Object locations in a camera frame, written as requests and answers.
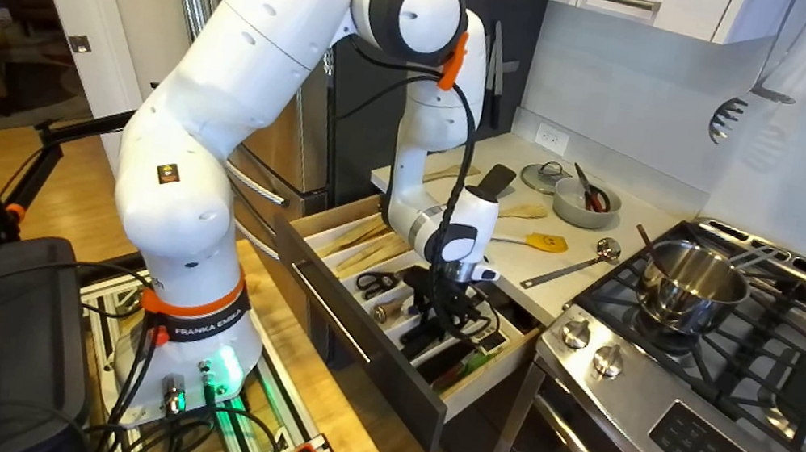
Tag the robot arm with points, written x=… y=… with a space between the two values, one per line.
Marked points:
x=241 y=68

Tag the steel saucepan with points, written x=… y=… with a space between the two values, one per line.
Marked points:
x=688 y=286

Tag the stove knob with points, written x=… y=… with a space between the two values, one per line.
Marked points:
x=608 y=361
x=575 y=334

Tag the white cutlery organiser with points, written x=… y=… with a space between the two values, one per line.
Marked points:
x=403 y=324

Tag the black spatula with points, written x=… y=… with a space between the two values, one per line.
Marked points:
x=496 y=180

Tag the white wall socket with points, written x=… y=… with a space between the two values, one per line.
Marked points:
x=551 y=139

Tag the glass pot lid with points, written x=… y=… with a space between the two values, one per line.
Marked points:
x=542 y=177

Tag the wooden spoon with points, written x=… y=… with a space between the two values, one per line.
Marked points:
x=644 y=236

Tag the wooden spatula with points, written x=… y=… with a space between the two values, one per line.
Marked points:
x=453 y=173
x=524 y=211

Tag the row of hanging knives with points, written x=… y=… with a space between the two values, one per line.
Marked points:
x=496 y=70

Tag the yellow spatula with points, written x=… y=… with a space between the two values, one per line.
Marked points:
x=547 y=243

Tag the grey bowl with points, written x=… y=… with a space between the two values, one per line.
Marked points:
x=577 y=210

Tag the metal ladle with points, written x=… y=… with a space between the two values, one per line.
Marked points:
x=567 y=270

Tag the stainless steel stove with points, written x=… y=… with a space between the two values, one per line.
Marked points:
x=703 y=440

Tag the bundle of wooden utensils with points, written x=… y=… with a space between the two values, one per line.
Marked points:
x=356 y=239
x=375 y=256

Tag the black slotted spoon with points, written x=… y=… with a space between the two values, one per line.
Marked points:
x=725 y=120

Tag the stainless steel refrigerator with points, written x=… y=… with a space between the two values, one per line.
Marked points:
x=286 y=141

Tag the black scissors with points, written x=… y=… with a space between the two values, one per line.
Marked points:
x=377 y=284

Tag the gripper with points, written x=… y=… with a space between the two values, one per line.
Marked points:
x=446 y=289

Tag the black stove grate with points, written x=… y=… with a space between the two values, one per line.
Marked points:
x=763 y=376

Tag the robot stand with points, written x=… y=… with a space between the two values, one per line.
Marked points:
x=306 y=414

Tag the grey kitchen drawer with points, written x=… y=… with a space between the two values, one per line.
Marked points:
x=366 y=351

